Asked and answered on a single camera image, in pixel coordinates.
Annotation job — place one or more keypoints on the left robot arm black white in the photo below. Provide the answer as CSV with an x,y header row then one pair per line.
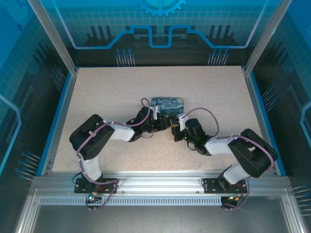
x,y
92,138

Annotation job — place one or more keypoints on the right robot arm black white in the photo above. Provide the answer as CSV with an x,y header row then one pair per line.
x,y
250,153

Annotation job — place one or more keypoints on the blue table side rim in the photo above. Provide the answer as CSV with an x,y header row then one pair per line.
x,y
52,126
269,126

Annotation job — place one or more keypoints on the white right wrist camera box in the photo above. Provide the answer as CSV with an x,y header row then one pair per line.
x,y
182,121

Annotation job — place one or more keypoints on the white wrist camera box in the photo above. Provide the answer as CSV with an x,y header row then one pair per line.
x,y
156,111
182,121

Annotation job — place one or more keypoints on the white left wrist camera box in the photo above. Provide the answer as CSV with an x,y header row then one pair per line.
x,y
156,111

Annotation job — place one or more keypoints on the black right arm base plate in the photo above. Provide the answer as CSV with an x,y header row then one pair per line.
x,y
211,185

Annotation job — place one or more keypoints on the aluminium cross rail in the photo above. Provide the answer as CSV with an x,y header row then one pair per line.
x,y
158,180

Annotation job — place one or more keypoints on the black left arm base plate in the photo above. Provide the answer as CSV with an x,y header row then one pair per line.
x,y
109,185

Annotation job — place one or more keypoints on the aluminium corner post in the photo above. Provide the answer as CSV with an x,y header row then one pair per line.
x,y
267,36
56,36

